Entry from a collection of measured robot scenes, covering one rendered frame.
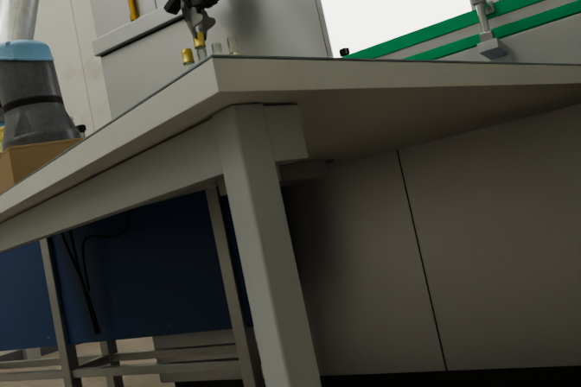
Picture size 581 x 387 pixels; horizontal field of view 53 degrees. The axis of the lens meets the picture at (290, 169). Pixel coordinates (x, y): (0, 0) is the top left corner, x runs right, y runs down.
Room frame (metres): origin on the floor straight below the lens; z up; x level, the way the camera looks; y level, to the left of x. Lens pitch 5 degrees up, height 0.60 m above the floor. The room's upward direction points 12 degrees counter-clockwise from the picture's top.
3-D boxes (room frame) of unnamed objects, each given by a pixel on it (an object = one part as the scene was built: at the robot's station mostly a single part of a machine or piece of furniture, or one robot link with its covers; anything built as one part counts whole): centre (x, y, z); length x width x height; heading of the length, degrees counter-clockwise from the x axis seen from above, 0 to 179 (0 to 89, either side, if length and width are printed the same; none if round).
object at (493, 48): (1.18, -0.46, 0.90); 0.17 x 0.05 x 0.23; 150
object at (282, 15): (1.66, -0.16, 1.15); 0.90 x 0.03 x 0.34; 60
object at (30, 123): (1.17, 0.49, 0.88); 0.15 x 0.15 x 0.10
